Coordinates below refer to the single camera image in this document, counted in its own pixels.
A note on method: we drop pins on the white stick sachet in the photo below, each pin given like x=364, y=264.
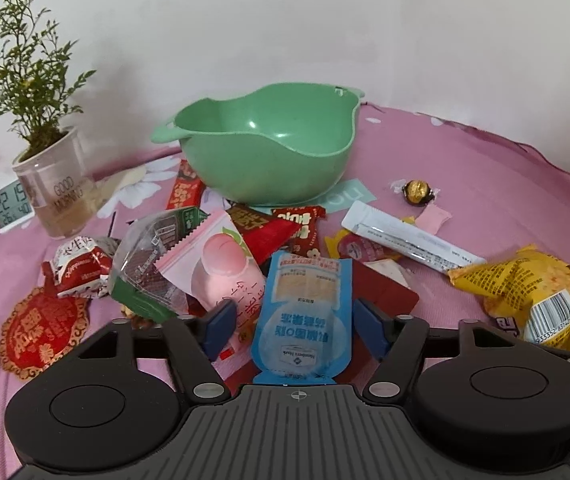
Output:
x=410, y=237

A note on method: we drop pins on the red white snack packet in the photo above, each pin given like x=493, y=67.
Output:
x=82, y=265

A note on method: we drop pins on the white digital clock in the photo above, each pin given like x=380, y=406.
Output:
x=12, y=205

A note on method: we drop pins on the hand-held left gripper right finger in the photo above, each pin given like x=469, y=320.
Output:
x=368, y=327

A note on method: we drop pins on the gold wrapped chocolate ball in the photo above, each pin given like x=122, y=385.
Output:
x=415, y=192

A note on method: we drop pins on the small pink candy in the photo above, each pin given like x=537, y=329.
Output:
x=433, y=217

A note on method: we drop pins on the dark red card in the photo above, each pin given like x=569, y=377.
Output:
x=385, y=292

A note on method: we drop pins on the blue snack pouch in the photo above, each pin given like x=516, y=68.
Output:
x=300, y=310

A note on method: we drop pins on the small orange jelly packet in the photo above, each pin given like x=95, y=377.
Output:
x=360, y=247

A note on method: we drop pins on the round red gold packet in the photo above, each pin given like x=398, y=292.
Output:
x=40, y=330

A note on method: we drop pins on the potted plant in clear cup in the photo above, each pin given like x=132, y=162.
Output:
x=50, y=180

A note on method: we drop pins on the dark red snack packet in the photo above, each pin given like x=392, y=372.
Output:
x=265, y=237

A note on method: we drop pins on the cream flat packet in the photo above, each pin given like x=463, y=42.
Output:
x=387, y=270

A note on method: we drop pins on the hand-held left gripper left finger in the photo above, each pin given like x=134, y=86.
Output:
x=221, y=324

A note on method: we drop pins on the yellow snack packet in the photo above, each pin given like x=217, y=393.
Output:
x=515, y=285

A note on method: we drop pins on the green plastic bowl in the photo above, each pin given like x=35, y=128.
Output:
x=265, y=160

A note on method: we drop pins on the pink floral tablecloth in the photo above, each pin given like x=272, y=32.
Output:
x=490, y=185

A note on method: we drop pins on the pink peach snack packet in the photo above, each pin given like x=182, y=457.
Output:
x=220, y=260

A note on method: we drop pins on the clear green snack packet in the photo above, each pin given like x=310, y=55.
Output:
x=145, y=260

